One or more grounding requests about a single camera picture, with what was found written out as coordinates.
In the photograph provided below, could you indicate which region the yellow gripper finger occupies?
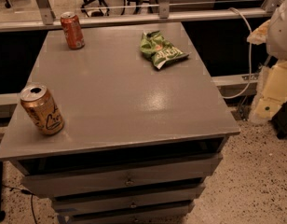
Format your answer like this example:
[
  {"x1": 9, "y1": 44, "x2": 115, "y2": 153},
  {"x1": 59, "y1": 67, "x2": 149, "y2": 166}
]
[
  {"x1": 247, "y1": 20, "x2": 270, "y2": 45},
  {"x1": 249, "y1": 61, "x2": 287, "y2": 124}
]

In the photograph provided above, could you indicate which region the green jalapeno chip bag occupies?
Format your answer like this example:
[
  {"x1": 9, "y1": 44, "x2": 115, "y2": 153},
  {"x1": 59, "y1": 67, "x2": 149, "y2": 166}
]
[{"x1": 140, "y1": 31, "x2": 189, "y2": 70}]

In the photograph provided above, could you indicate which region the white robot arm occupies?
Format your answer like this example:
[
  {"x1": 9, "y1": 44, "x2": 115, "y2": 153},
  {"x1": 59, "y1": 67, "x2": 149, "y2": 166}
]
[{"x1": 247, "y1": 0, "x2": 287, "y2": 124}]

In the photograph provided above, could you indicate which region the red coke can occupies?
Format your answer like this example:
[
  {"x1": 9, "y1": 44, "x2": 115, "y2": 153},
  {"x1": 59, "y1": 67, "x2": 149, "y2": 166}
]
[{"x1": 61, "y1": 12, "x2": 85, "y2": 49}]

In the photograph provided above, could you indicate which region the gold LaCroix can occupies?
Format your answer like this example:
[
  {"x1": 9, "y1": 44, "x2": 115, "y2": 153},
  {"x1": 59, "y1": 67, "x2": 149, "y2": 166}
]
[{"x1": 20, "y1": 83, "x2": 64, "y2": 135}]

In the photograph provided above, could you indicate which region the grey drawer cabinet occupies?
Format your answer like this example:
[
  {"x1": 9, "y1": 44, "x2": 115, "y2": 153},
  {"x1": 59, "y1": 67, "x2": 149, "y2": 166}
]
[{"x1": 0, "y1": 23, "x2": 239, "y2": 224}]

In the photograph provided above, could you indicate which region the white cable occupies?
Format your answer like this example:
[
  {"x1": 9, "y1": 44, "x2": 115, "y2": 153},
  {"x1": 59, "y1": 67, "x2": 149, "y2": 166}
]
[{"x1": 222, "y1": 7, "x2": 260, "y2": 100}]

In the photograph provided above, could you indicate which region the metal railing frame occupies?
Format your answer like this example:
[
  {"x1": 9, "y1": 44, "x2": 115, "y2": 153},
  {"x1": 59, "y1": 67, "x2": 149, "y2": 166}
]
[{"x1": 0, "y1": 0, "x2": 284, "y2": 33}]

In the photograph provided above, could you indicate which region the black floor cable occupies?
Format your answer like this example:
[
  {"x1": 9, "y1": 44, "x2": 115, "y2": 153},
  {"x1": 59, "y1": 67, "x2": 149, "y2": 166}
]
[{"x1": 1, "y1": 184, "x2": 39, "y2": 224}]

